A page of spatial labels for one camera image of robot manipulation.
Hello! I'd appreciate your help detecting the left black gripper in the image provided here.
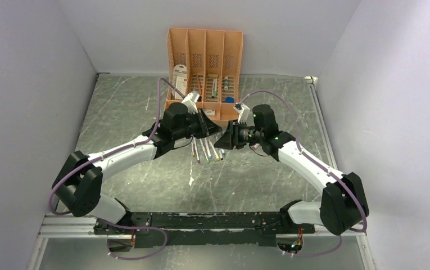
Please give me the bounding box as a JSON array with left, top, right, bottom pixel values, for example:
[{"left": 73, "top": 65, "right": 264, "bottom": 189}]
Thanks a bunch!
[{"left": 173, "top": 107, "right": 222, "bottom": 141}]

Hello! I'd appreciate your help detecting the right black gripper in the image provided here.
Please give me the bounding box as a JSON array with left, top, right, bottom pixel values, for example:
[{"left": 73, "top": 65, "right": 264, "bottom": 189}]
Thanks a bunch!
[{"left": 214, "top": 119, "right": 264, "bottom": 150}]

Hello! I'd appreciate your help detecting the mint cap yellow tip pen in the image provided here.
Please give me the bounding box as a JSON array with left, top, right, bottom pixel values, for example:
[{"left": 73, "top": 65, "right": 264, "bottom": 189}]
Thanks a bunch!
[{"left": 209, "top": 140, "right": 221, "bottom": 161}]

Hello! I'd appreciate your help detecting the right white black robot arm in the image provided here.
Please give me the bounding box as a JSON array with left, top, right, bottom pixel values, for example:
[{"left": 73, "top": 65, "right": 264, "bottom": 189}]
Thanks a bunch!
[{"left": 214, "top": 103, "right": 369, "bottom": 236}]

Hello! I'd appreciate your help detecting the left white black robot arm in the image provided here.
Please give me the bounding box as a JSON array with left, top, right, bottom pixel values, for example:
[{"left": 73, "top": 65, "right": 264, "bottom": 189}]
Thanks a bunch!
[{"left": 51, "top": 102, "right": 222, "bottom": 234}]

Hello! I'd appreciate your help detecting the small white box in organizer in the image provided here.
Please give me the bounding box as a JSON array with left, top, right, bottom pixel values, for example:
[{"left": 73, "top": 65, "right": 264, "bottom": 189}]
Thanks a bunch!
[{"left": 203, "top": 109, "right": 216, "bottom": 116}]

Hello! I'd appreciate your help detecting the white packet in organizer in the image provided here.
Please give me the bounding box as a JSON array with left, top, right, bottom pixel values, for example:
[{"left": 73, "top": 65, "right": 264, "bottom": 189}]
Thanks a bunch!
[{"left": 172, "top": 64, "right": 188, "bottom": 100}]

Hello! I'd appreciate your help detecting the orange desk organizer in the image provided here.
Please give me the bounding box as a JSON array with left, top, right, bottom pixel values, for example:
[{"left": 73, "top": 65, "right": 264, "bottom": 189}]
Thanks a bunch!
[{"left": 167, "top": 28, "right": 243, "bottom": 127}]

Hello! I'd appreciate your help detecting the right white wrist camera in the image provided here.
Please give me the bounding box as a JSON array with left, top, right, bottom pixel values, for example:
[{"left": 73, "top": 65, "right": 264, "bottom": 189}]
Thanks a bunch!
[{"left": 233, "top": 103, "right": 250, "bottom": 124}]

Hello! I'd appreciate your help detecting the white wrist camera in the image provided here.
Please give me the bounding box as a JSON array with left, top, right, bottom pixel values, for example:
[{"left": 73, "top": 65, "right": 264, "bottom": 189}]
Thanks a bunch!
[
  {"left": 182, "top": 91, "right": 200, "bottom": 114},
  {"left": 233, "top": 103, "right": 250, "bottom": 124}
]

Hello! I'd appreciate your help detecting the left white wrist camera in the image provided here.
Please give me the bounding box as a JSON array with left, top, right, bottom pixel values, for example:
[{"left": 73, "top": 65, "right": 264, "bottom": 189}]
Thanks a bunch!
[{"left": 182, "top": 91, "right": 200, "bottom": 114}]

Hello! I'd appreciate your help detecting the aluminium frame rail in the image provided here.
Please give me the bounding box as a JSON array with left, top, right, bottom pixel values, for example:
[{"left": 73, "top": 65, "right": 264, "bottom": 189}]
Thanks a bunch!
[{"left": 304, "top": 76, "right": 368, "bottom": 239}]

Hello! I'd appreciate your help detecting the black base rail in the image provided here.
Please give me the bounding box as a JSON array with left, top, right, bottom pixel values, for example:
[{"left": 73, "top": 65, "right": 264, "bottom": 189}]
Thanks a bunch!
[{"left": 93, "top": 211, "right": 315, "bottom": 248}]

